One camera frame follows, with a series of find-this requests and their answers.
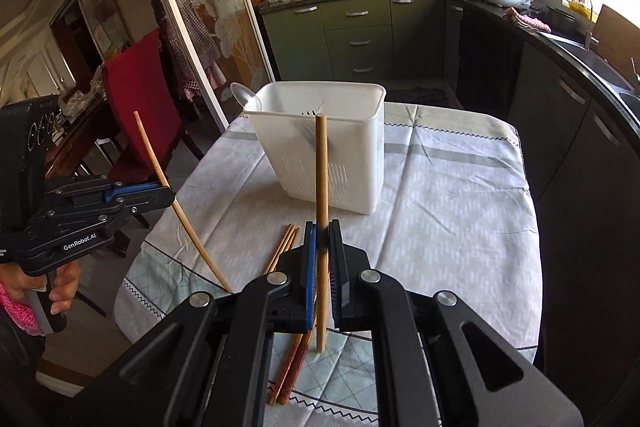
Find clear plastic bag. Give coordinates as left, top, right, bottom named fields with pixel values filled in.
left=56, top=74, right=107, bottom=114

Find wall poster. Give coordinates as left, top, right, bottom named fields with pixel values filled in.
left=79, top=0, right=132, bottom=60

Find steel sink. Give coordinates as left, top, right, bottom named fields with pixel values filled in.
left=549, top=33, right=640, bottom=108

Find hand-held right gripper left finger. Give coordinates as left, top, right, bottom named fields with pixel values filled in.
left=42, top=223, right=319, bottom=427

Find pink cloth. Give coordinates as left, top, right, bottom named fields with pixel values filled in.
left=502, top=6, right=552, bottom=34

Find dark brown chopstick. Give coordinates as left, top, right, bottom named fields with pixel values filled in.
left=272, top=228, right=312, bottom=408

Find red covered chair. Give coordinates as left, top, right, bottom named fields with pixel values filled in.
left=99, top=29, right=207, bottom=230

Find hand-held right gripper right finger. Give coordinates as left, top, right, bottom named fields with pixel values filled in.
left=327, top=220, right=584, bottom=427

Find person's left forearm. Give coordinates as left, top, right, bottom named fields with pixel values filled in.
left=0, top=281, right=43, bottom=338

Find person's left hand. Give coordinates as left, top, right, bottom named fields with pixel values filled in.
left=0, top=263, right=82, bottom=316

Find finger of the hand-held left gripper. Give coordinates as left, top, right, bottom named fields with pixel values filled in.
left=17, top=186, right=177, bottom=279
left=44, top=175, right=162, bottom=204

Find metal spoon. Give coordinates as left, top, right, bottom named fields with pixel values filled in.
left=229, top=82, right=264, bottom=114

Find light bamboo chopstick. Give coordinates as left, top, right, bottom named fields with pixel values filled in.
left=133, top=110, right=234, bottom=294
left=314, top=114, right=329, bottom=354

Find green kitchen cabinets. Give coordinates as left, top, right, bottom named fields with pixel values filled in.
left=259, top=0, right=458, bottom=84

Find brown board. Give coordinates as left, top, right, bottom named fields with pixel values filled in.
left=594, top=4, right=640, bottom=68

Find metal faucet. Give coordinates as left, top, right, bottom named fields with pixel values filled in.
left=569, top=0, right=599, bottom=49

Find white plastic utensil holder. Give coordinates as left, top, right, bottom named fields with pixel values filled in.
left=243, top=81, right=387, bottom=216

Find patterned grey tablecloth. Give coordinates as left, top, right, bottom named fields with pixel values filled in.
left=113, top=101, right=544, bottom=427

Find wooden side table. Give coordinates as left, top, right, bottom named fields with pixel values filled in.
left=44, top=94, right=128, bottom=180

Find dark kitchen cabinets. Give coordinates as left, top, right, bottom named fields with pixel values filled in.
left=444, top=0, right=640, bottom=410

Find checked hanging apron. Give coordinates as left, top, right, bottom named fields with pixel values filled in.
left=150, top=0, right=228, bottom=104

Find etched glass sliding door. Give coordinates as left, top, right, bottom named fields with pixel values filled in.
left=134, top=0, right=277, bottom=135

